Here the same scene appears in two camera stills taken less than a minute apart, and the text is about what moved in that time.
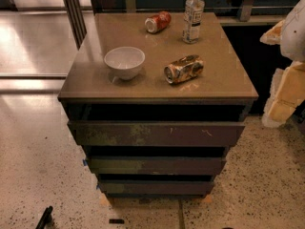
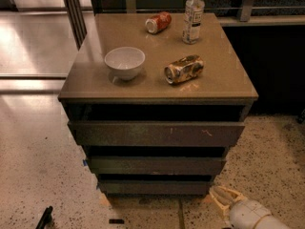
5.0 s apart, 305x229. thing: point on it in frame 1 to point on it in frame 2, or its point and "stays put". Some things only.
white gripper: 294,37 to 248,212
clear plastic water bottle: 193,10 stays put
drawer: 155,165 stays put
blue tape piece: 85,162 stays put
